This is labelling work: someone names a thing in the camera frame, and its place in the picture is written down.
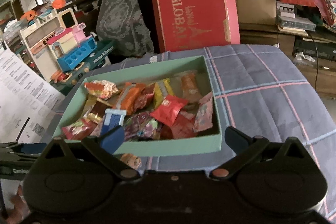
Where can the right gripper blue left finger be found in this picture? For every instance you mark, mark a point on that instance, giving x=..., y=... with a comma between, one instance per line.
x=112, y=140

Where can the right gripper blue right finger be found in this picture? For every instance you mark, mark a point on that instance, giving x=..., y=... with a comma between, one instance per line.
x=237, y=140

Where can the brown gold chocolate wafer packet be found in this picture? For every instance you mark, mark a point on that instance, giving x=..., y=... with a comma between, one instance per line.
x=97, y=112

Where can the person's left hand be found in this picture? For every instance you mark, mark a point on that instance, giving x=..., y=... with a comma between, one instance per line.
x=21, y=209

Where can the blue white snack packet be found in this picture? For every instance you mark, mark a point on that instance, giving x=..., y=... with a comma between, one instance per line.
x=113, y=118

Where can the green cardboard box tray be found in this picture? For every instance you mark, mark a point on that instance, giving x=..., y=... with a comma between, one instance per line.
x=205, y=142

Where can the red cartoon girl packet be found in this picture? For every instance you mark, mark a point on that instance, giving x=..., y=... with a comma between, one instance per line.
x=131, y=160

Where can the purple green candy bag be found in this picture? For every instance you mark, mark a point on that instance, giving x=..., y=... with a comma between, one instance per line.
x=142, y=126

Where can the pink cartoon packet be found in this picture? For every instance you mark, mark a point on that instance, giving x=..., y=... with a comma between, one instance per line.
x=203, y=119

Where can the orange silver bar wrapper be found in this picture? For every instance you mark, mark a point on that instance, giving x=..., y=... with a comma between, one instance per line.
x=128, y=96

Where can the long yellow snack stick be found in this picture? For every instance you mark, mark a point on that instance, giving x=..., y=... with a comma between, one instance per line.
x=90, y=102

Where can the orange yellow puffed snack bag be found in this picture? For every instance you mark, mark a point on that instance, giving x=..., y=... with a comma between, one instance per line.
x=102, y=89

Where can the dark red snack packet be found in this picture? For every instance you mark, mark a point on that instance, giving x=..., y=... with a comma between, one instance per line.
x=145, y=97

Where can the plaid blue quilt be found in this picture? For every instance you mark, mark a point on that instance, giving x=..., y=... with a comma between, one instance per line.
x=287, y=175

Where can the red foil snack packet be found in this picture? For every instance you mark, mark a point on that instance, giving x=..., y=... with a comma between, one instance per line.
x=181, y=129

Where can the small red square packet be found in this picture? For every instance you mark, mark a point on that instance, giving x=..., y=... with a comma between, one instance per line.
x=169, y=109

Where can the white printed instruction sheet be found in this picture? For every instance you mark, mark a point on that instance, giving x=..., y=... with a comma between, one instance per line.
x=28, y=102

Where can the orange clear snack packet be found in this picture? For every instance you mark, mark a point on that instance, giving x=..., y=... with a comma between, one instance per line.
x=189, y=87

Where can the yellow bar snack wrapper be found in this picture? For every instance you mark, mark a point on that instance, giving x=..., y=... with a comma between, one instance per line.
x=162, y=88

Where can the toy kitchen playset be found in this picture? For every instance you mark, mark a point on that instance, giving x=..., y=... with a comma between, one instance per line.
x=58, y=45

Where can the grey lace cloth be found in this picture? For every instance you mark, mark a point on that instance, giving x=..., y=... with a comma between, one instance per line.
x=122, y=22

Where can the stack of books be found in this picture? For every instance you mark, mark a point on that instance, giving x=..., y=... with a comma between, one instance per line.
x=288, y=20

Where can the red Global gift box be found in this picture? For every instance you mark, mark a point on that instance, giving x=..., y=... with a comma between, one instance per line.
x=192, y=24

